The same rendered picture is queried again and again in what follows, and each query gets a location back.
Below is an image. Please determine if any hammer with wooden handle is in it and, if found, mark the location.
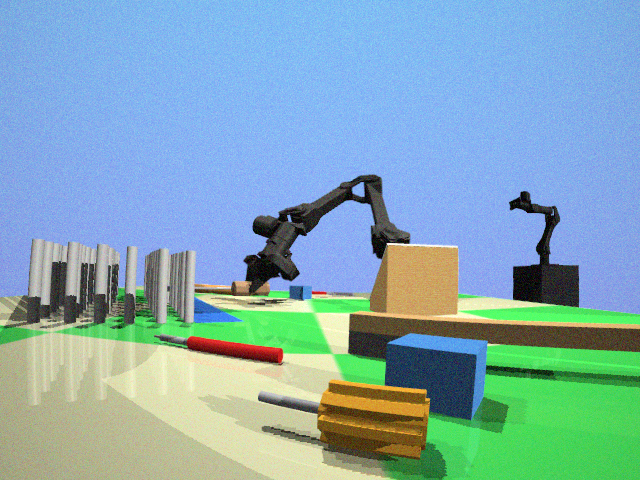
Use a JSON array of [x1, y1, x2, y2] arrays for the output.
[[194, 283, 232, 295]]

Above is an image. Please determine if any brown long flat bar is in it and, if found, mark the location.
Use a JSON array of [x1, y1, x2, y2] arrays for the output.
[[348, 311, 640, 360]]

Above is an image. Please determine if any blue flat strip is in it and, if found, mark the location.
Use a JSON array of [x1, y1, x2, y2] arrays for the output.
[[194, 297, 244, 323]]

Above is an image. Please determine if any blue box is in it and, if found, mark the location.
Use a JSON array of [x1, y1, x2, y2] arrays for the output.
[[289, 286, 312, 300], [385, 333, 488, 420]]

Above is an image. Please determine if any red-handled screwdriver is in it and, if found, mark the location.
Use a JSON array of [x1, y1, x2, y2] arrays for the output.
[[154, 333, 283, 363]]

